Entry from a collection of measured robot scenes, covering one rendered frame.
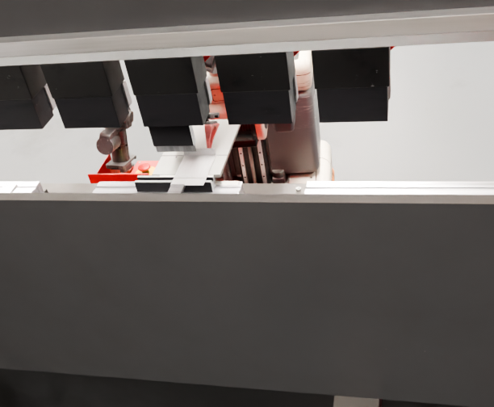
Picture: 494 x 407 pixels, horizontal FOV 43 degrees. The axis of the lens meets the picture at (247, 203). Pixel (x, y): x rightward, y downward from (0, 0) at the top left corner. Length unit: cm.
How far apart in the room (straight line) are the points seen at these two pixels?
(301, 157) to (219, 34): 164
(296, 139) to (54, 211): 173
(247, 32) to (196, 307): 46
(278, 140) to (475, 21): 169
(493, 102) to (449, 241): 292
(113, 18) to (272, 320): 58
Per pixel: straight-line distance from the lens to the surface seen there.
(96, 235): 102
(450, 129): 354
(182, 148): 152
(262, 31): 106
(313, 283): 98
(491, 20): 104
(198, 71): 139
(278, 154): 268
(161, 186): 159
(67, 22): 120
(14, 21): 125
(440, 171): 323
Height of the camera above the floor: 188
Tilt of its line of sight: 37 degrees down
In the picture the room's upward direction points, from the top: 10 degrees counter-clockwise
